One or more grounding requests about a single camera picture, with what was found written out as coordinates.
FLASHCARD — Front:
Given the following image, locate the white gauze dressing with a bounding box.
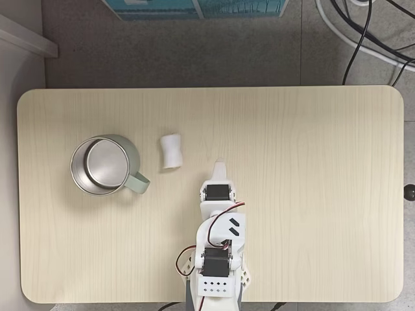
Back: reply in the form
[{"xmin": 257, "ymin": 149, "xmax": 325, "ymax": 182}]
[{"xmin": 159, "ymin": 132, "xmax": 183, "ymax": 170}]

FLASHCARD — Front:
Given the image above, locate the pale green steel-lined cup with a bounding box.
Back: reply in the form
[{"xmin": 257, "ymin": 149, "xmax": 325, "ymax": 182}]
[{"xmin": 70, "ymin": 134, "xmax": 152, "ymax": 196}]

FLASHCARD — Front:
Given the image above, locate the blue printed box white label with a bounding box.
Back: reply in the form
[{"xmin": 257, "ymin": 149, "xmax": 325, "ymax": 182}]
[{"xmin": 101, "ymin": 0, "xmax": 204, "ymax": 21}]

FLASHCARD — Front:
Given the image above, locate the white shelf board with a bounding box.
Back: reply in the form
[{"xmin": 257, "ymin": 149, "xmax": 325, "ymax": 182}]
[{"xmin": 0, "ymin": 12, "xmax": 60, "ymax": 60}]

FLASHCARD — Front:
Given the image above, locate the red black servo wire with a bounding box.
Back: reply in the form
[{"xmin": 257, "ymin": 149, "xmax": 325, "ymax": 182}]
[{"xmin": 175, "ymin": 201, "xmax": 246, "ymax": 277}]

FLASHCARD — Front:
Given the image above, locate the black cable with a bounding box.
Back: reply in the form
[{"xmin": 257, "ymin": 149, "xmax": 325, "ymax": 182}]
[
  {"xmin": 329, "ymin": 0, "xmax": 415, "ymax": 62},
  {"xmin": 342, "ymin": 0, "xmax": 374, "ymax": 86}
]

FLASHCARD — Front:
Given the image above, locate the thick white cable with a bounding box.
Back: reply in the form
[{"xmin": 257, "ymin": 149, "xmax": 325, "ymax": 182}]
[{"xmin": 314, "ymin": 0, "xmax": 415, "ymax": 67}]

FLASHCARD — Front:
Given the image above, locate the thin white cable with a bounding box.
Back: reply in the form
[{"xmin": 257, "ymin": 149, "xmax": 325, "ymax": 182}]
[{"xmin": 390, "ymin": 59, "xmax": 415, "ymax": 87}]

